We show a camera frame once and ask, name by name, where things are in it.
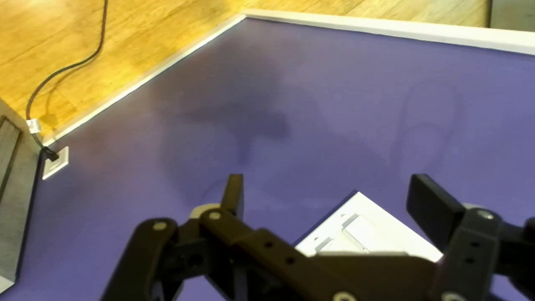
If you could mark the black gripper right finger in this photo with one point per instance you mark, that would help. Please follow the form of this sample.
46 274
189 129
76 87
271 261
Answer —
474 251

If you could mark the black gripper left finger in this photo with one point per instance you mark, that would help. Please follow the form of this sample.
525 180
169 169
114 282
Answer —
261 251

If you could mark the white rocker switch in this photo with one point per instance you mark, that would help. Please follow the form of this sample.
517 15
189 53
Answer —
328 244
362 231

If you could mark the white baseboard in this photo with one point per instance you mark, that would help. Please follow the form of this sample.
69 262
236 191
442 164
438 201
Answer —
151 75

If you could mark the black power plug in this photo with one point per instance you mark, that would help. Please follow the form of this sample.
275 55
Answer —
49 150

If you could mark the grey panel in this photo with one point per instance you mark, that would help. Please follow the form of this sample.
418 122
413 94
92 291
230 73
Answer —
512 13

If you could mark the grey table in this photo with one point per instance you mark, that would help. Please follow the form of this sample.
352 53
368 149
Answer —
14 194

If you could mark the white double switch plate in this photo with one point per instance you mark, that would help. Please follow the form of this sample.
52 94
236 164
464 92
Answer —
390 234

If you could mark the white wall outlet plate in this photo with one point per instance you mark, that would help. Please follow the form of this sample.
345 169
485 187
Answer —
59 164

